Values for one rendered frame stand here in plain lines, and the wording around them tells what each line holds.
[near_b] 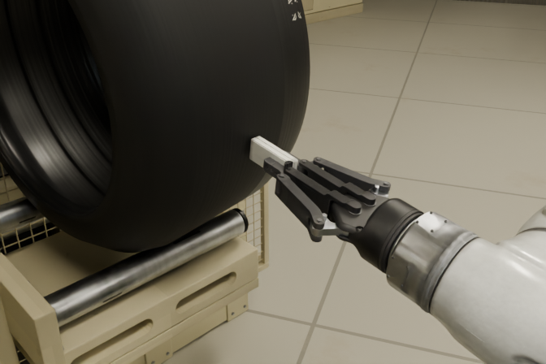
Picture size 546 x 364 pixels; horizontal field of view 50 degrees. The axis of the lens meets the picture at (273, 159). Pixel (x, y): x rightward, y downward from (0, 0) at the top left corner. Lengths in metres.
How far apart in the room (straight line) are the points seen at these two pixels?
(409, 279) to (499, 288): 0.09
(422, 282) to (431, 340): 1.57
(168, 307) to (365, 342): 1.27
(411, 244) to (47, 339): 0.46
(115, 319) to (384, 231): 0.43
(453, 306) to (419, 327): 1.63
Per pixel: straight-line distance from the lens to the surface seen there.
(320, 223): 0.61
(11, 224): 1.08
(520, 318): 0.54
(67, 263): 1.11
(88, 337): 0.86
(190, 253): 0.92
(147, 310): 0.89
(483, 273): 0.56
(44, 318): 0.78
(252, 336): 2.09
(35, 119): 1.14
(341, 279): 2.34
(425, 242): 0.58
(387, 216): 0.60
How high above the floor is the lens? 1.43
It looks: 26 degrees down
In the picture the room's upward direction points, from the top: straight up
